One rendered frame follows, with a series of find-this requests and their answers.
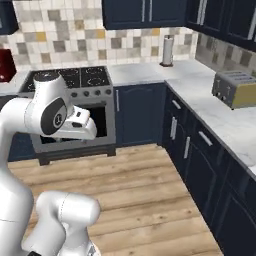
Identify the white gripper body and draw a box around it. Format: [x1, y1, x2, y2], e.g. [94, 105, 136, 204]
[55, 117, 98, 141]

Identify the navy base cupboard run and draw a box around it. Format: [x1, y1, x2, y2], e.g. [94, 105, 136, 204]
[161, 83, 256, 256]

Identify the steel stove with oven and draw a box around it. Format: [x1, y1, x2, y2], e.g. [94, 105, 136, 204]
[18, 65, 117, 167]

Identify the paper towel roll on holder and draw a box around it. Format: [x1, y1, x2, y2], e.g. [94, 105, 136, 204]
[159, 34, 176, 68]

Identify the dark red appliance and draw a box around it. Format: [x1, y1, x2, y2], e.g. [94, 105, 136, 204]
[0, 48, 18, 84]

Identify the navy wall cupboard run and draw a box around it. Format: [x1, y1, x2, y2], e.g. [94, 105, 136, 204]
[184, 0, 256, 53]

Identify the silver and yellow toaster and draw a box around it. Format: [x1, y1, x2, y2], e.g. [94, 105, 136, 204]
[211, 69, 256, 111]

